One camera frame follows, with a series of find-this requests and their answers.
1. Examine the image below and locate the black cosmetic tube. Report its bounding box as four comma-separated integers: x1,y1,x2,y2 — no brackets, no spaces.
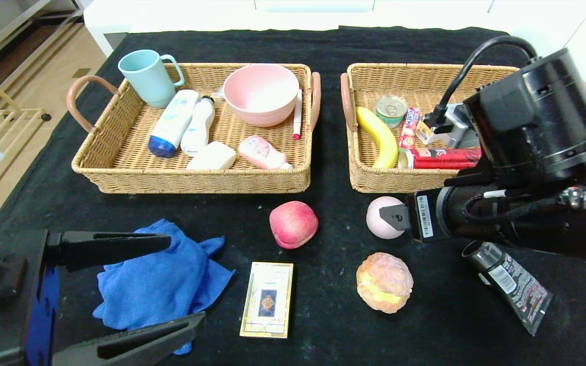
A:
462,240,553,337

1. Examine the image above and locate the light wooden rack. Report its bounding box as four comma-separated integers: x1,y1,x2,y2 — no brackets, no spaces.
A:
0,58,52,213

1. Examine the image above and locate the green tin can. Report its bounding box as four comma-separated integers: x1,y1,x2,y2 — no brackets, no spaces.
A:
374,95,408,129

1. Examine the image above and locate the white pen pink tip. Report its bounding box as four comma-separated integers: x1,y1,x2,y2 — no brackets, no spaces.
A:
292,89,303,140

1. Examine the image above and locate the small white bottle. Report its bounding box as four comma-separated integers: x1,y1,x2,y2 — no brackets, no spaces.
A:
180,96,216,157

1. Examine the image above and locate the pink lotion tube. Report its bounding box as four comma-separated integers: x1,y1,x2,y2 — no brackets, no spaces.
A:
238,135,294,170

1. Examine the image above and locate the wicker basket with household items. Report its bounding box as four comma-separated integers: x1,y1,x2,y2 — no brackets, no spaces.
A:
67,63,322,194

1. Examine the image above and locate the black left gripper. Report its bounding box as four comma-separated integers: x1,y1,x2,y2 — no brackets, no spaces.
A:
0,228,207,366

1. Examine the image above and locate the grey low shelf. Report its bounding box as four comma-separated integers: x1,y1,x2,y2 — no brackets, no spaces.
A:
0,0,85,67

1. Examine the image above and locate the black table cloth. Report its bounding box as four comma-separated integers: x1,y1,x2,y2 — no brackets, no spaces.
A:
0,25,586,366

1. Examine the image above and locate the yellow banana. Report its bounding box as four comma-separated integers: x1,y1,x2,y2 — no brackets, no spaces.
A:
356,106,399,169

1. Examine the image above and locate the wicker basket with food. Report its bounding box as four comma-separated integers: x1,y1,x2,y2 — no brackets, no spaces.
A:
340,63,586,195

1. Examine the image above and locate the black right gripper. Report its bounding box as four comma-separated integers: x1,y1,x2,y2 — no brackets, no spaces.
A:
379,186,492,243

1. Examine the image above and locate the teal mug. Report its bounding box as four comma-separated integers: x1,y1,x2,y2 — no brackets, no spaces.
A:
118,49,185,109

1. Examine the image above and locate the red chips can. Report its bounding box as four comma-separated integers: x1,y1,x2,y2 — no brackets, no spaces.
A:
398,147,483,170

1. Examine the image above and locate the white soap bar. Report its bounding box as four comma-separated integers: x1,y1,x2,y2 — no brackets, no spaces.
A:
186,141,237,171

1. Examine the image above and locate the pink bowl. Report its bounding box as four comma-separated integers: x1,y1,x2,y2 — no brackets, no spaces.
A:
223,64,300,128

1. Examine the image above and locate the blue microfibre cloth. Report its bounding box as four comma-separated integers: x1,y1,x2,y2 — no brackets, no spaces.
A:
93,219,236,355

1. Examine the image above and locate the red peach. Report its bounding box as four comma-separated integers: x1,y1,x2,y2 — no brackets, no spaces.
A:
269,201,319,250

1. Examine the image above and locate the cream card box blue diamond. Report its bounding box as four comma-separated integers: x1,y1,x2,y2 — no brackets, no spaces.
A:
239,261,295,339

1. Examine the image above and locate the red candy stick pack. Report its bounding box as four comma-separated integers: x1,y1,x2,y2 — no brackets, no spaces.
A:
398,107,422,150

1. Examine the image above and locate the black right camera cable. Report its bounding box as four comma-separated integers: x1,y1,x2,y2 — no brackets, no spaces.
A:
433,36,538,128

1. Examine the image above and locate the large white bottle blue cap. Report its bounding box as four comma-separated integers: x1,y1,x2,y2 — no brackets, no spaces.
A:
148,89,201,158

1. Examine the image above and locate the pale pink soft ball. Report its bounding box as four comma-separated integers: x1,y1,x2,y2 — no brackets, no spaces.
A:
366,196,406,240

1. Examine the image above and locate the brown cream puff bread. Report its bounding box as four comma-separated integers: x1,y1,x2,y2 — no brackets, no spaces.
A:
356,252,414,314

